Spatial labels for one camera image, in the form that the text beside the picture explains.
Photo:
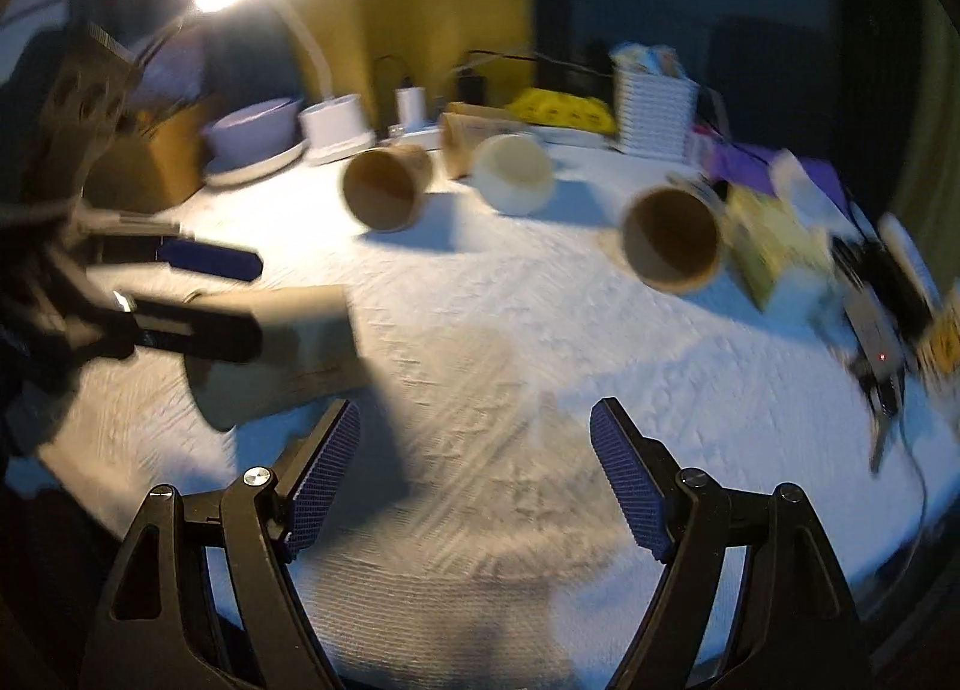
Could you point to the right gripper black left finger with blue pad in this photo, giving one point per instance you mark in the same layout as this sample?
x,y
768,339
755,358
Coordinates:
x,y
200,595

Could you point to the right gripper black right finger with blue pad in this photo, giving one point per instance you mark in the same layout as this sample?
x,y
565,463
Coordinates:
x,y
795,623

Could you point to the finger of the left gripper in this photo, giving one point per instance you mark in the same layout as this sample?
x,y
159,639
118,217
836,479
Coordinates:
x,y
134,240
189,328

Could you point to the brown paper cup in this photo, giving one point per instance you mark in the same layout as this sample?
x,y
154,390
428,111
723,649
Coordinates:
x,y
672,237
308,351
386,187

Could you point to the patterned brown cup front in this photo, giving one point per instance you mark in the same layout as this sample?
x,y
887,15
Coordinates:
x,y
463,131

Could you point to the patterned brown cup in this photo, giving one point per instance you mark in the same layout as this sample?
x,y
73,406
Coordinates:
x,y
480,109
463,131

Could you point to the white paper cup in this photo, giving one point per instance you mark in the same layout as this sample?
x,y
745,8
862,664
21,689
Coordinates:
x,y
513,174

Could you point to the patterned brown cup rear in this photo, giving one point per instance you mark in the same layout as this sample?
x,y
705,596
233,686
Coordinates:
x,y
480,109

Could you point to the cardboard box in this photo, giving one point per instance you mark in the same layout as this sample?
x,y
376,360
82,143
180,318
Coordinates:
x,y
153,166

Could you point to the white plate under bowl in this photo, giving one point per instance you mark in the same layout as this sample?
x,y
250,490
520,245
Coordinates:
x,y
222,173

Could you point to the lavender bowl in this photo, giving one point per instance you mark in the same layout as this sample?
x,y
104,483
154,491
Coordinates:
x,y
255,132

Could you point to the white textured tablecloth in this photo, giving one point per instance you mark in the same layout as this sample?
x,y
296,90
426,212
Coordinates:
x,y
475,542

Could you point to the white power strip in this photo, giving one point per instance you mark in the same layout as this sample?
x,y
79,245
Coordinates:
x,y
427,136

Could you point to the white desk lamp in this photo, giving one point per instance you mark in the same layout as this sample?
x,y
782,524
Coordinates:
x,y
335,127

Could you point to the white bear mug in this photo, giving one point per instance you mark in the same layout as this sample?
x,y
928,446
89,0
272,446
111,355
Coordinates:
x,y
938,351

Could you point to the black power adapter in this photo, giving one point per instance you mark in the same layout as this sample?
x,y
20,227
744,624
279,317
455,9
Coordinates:
x,y
471,88

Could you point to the yellow tissue box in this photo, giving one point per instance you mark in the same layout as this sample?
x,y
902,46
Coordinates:
x,y
784,267

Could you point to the white tube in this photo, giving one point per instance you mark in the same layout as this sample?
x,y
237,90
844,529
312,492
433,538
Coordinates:
x,y
905,253

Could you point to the yellow snack bag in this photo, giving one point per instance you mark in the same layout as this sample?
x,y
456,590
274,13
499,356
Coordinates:
x,y
543,107

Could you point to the yellow curtain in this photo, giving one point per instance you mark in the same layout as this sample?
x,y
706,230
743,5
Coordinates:
x,y
420,7

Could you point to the white plastic basket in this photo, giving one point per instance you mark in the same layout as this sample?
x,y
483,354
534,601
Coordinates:
x,y
654,113

